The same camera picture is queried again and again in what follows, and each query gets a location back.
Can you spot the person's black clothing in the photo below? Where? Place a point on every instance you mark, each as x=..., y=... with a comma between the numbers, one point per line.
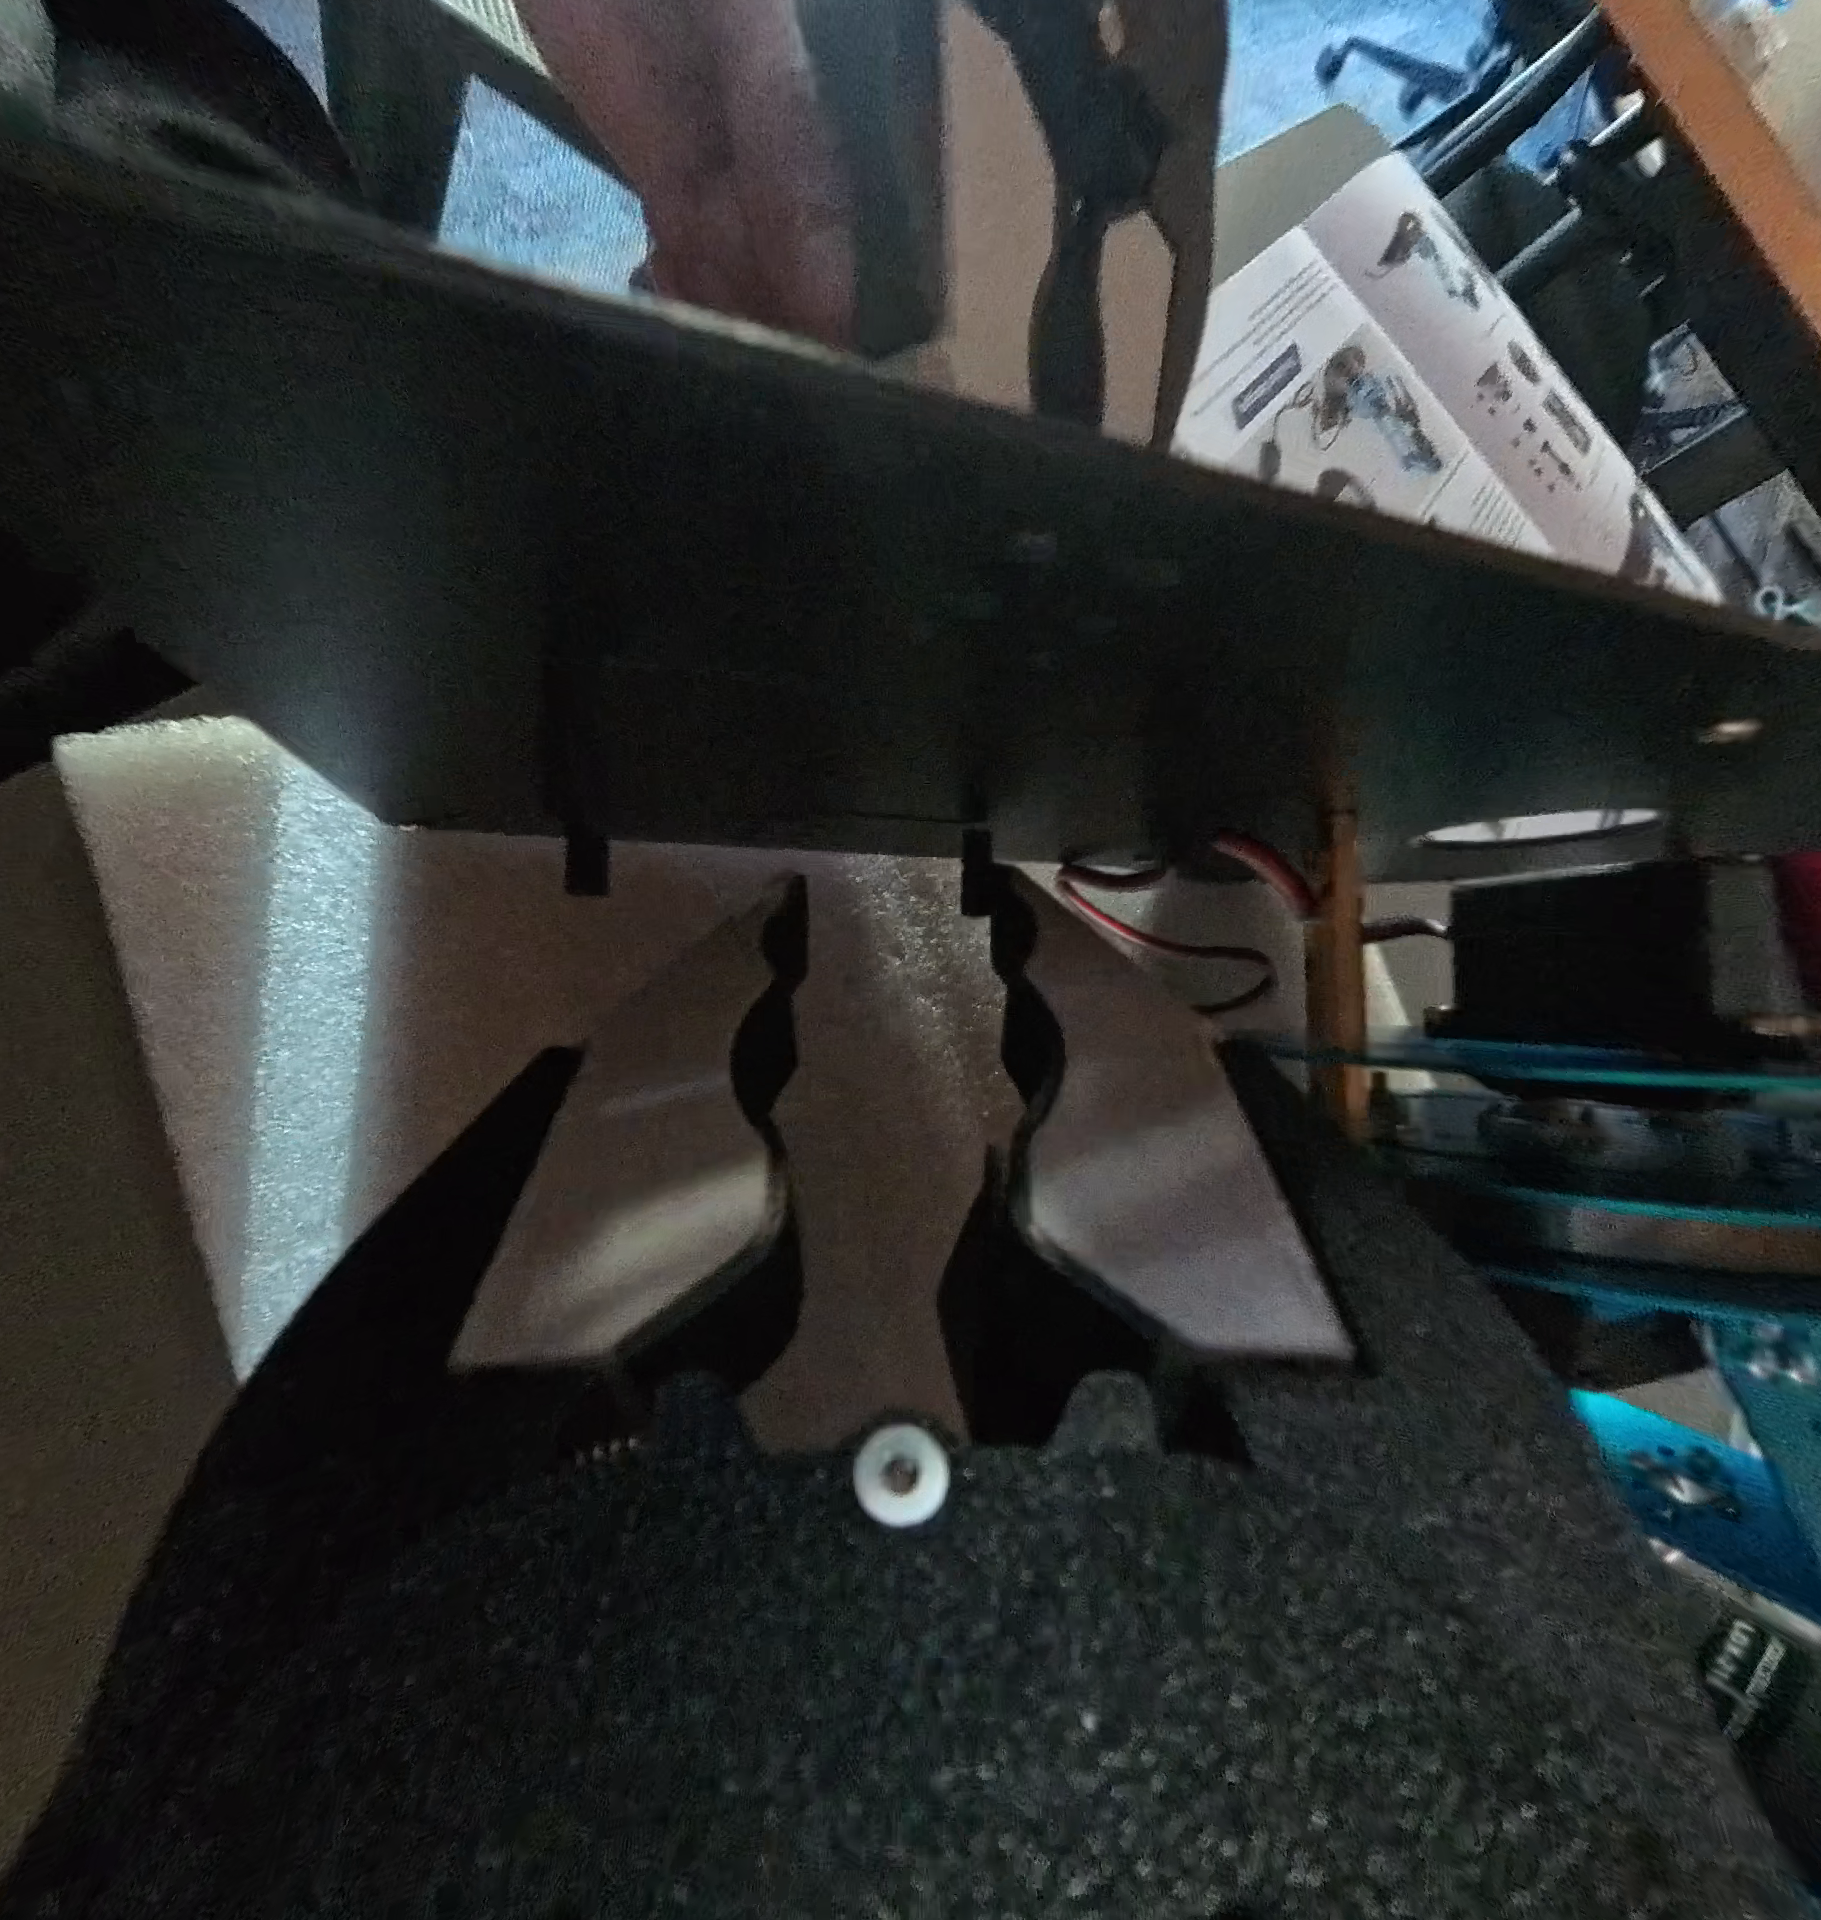
x=10, y=706

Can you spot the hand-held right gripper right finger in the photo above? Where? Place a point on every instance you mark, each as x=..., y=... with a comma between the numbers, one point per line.
x=1166, y=1200

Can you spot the grey mesh chair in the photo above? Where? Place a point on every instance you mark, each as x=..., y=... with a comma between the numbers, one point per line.
x=386, y=121

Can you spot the printed instruction manual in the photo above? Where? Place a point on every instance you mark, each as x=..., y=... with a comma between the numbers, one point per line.
x=1376, y=346

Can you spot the black hex standoff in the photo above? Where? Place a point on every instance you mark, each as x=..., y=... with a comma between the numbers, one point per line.
x=981, y=871

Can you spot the brown wooden table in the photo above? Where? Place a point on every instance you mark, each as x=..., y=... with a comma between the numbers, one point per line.
x=1752, y=181

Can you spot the person's left forearm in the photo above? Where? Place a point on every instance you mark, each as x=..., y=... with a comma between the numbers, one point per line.
x=701, y=150

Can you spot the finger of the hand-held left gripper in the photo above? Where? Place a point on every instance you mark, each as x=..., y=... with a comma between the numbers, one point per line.
x=1002, y=195
x=1143, y=330

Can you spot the black swivel chair base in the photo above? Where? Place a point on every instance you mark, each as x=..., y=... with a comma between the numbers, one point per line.
x=1367, y=61

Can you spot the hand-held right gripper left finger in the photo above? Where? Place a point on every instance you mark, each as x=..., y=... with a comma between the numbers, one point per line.
x=626, y=1200

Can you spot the white foam sheet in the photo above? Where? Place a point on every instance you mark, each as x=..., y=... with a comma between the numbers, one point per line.
x=252, y=975

